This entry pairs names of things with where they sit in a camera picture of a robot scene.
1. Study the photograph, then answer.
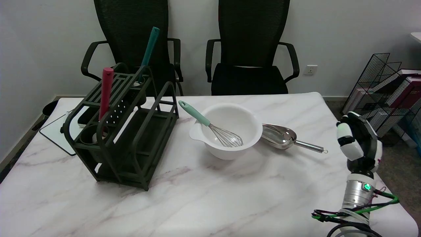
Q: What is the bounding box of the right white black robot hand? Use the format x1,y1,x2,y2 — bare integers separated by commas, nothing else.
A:
336,112,383,174

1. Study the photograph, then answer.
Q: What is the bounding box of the white mixing bowl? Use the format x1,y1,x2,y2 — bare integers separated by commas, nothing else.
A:
189,103,263,161

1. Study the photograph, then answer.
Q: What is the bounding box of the teal handled steel whisk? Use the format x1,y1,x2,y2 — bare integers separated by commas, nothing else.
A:
178,101,244,148

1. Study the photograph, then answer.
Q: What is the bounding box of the white book stack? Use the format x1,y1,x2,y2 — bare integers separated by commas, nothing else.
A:
370,109,395,138

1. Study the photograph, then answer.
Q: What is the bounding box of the leaning white book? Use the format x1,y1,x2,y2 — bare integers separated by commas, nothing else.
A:
344,87,366,115

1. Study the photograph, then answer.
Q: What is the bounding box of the steel scoop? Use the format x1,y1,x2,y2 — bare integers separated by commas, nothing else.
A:
261,124,329,154

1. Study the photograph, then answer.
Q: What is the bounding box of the dark red book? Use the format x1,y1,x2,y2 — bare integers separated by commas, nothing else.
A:
390,76,421,109

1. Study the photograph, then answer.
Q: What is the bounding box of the black mesh office chair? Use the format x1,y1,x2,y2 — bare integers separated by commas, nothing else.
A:
205,0,300,96
81,0,184,97

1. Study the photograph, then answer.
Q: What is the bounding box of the dark green utensil rack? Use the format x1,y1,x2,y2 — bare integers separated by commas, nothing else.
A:
63,63,180,192

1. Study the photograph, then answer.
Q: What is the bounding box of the white board black edge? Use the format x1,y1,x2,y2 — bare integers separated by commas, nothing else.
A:
39,106,87,156

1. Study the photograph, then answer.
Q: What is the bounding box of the black bin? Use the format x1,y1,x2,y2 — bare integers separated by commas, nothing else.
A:
42,100,59,117

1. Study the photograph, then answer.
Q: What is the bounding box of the green black cable bundle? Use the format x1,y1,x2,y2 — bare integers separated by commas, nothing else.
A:
311,189,400,225

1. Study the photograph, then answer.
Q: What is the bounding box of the black wire book rack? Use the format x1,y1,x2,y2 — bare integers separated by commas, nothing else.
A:
342,53,421,148

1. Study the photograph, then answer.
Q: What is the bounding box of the black looping cable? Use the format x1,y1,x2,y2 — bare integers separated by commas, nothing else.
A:
326,221,384,237

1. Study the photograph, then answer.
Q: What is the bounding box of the teal handled utensil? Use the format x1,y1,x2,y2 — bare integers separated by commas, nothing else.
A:
137,27,161,83

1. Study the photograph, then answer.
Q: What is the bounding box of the red handled utensil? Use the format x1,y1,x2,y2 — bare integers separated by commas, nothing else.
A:
98,67,114,123

